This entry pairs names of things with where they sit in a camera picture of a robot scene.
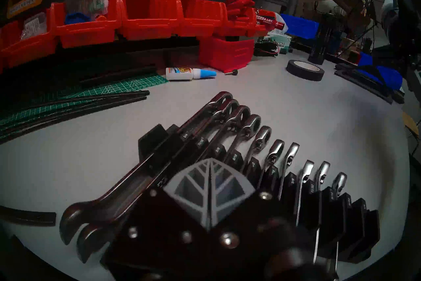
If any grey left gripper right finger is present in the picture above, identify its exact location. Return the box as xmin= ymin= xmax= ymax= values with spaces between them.
xmin=210 ymin=159 xmax=316 ymax=268

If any medium chrome ratchet wrench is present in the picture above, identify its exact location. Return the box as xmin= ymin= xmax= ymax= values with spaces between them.
xmin=243 ymin=126 xmax=273 ymax=182
xmin=278 ymin=142 xmax=300 ymax=200
xmin=258 ymin=139 xmax=285 ymax=188

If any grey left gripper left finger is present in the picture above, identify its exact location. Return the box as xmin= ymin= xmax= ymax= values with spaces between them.
xmin=102 ymin=159 xmax=208 ymax=272

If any white glue bottle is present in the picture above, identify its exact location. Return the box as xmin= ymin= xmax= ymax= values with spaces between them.
xmin=165 ymin=67 xmax=217 ymax=81

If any clear bag of screws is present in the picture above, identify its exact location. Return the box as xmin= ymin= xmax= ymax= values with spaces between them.
xmin=21 ymin=12 xmax=46 ymax=39

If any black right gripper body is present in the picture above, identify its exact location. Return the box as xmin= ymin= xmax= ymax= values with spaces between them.
xmin=393 ymin=0 xmax=421 ymax=61

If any red labelled tube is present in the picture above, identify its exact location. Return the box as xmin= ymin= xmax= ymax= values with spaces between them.
xmin=255 ymin=15 xmax=285 ymax=30

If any black wrench holder case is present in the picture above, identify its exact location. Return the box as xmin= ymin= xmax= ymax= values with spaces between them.
xmin=138 ymin=124 xmax=380 ymax=264

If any black angled stand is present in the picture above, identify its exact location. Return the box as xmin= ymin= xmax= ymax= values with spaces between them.
xmin=335 ymin=63 xmax=405 ymax=105

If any black tape roll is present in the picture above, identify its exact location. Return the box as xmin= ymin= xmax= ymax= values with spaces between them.
xmin=286 ymin=60 xmax=325 ymax=81

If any largest chrome ratchet wrench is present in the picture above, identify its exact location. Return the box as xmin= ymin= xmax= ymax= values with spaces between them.
xmin=59 ymin=91 xmax=234 ymax=246

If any Kimtech tissue box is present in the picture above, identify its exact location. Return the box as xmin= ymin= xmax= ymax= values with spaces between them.
xmin=263 ymin=33 xmax=292 ymax=54

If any large chrome ratchet wrench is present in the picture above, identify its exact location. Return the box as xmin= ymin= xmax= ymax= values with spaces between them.
xmin=76 ymin=99 xmax=240 ymax=264
xmin=197 ymin=105 xmax=251 ymax=159

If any black steel clamp bar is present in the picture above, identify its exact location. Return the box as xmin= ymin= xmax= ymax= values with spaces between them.
xmin=0 ymin=205 xmax=56 ymax=226

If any green cutting mat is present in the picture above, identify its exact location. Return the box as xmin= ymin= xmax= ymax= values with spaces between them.
xmin=0 ymin=75 xmax=169 ymax=134

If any blue plastic cap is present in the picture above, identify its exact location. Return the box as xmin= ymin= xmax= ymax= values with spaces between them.
xmin=64 ymin=12 xmax=91 ymax=25

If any blue plastic bin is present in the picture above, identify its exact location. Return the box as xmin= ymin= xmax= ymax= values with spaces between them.
xmin=357 ymin=53 xmax=403 ymax=90
xmin=281 ymin=14 xmax=319 ymax=40

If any black battery holder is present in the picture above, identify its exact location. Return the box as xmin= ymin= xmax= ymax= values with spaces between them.
xmin=254 ymin=39 xmax=280 ymax=57

